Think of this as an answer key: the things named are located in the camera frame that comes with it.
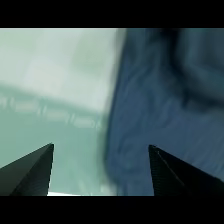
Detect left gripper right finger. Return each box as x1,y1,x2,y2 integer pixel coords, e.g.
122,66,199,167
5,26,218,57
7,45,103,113
148,144,224,197

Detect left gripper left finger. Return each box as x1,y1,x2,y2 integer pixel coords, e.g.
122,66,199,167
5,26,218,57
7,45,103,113
0,142,55,197

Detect blue shirt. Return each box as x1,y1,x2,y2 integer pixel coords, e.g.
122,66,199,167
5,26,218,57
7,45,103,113
103,28,224,197

